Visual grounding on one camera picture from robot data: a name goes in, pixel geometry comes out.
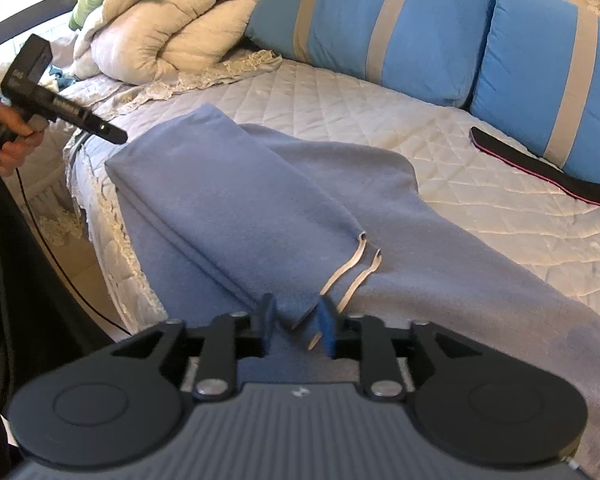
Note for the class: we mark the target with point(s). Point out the right blue striped pillow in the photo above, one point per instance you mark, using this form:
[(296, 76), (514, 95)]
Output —
[(539, 82)]

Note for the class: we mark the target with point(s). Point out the left blue striped pillow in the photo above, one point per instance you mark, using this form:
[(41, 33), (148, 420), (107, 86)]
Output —
[(428, 49)]

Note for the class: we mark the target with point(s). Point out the blue-grey sweatpants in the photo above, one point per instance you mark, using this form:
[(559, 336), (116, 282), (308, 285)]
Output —
[(221, 214)]

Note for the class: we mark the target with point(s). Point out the blue striped pillow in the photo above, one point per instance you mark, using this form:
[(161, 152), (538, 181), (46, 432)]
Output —
[(428, 49), (539, 82)]

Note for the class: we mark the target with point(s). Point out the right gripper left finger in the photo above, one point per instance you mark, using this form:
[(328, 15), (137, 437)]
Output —
[(228, 339)]

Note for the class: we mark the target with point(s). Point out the black strap red edge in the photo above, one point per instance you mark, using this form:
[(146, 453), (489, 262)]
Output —
[(584, 191)]

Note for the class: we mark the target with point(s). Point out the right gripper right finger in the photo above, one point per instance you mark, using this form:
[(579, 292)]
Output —
[(366, 340)]

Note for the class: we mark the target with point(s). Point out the quilted white bedspread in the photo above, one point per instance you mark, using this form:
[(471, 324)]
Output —
[(64, 188)]

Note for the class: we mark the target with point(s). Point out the beige folded comforter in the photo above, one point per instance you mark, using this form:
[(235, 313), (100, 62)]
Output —
[(140, 41)]

